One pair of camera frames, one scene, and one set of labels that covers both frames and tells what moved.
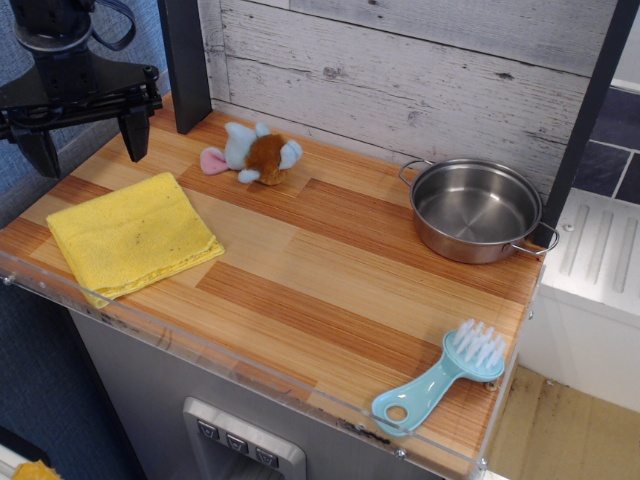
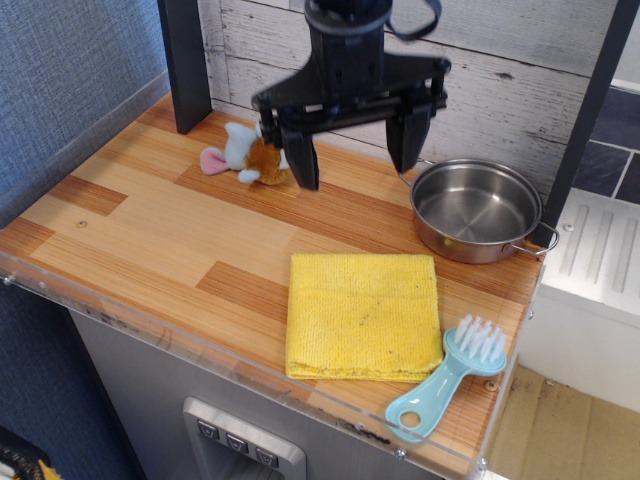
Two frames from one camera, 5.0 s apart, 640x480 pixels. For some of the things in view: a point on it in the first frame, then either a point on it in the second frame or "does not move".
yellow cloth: x=133 y=235 → x=363 y=316
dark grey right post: x=611 y=50 does not move
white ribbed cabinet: x=584 y=328 does not move
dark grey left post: x=186 y=62 does not move
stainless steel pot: x=474 y=211 does not move
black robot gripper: x=69 y=85 → x=349 y=74
